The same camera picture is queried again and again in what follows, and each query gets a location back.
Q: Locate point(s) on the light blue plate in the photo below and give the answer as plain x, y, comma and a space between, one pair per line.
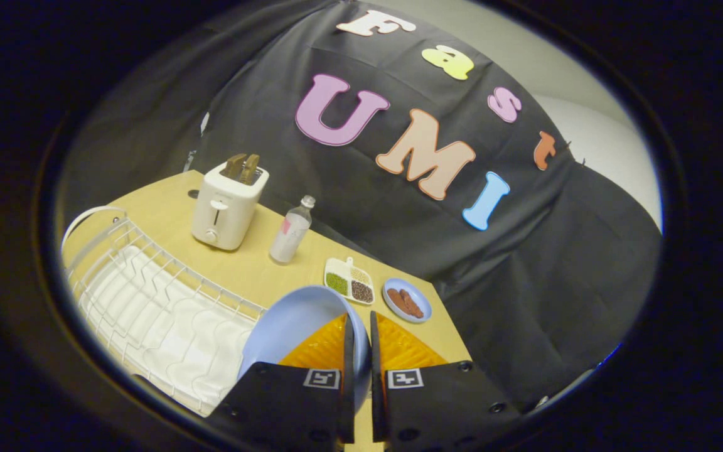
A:
292, 326

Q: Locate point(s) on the black backdrop cloth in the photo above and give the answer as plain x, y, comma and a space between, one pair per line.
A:
368, 188

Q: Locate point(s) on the brown sausage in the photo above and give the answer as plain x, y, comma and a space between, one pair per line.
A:
412, 303
398, 301

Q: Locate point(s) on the toast slice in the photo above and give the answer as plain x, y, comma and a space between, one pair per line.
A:
234, 166
250, 169

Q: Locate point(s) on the white toaster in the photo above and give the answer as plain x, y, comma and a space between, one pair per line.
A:
226, 210

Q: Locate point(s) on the white divided dish with beans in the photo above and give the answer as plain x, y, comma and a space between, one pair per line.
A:
349, 280

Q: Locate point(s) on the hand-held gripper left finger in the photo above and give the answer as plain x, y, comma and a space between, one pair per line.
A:
348, 376

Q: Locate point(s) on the small blue plate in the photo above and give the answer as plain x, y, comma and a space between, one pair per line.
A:
421, 295

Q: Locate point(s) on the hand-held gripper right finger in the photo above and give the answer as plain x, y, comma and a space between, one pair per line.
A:
375, 376

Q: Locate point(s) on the clear plastic bottle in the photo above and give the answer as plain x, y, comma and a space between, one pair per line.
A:
290, 232

